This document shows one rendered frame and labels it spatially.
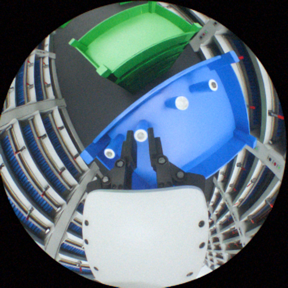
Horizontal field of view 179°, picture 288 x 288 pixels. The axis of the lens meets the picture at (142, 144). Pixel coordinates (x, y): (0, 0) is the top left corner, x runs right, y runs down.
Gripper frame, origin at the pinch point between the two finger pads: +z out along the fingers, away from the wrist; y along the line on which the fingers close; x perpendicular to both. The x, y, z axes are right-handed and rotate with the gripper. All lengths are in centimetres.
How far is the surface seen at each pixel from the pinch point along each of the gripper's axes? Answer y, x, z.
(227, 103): 20.4, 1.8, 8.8
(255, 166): 63, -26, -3
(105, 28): -7.2, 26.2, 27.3
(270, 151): 59, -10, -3
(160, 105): 3.6, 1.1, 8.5
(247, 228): 81, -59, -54
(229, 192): 79, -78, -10
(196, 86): 9.5, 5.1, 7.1
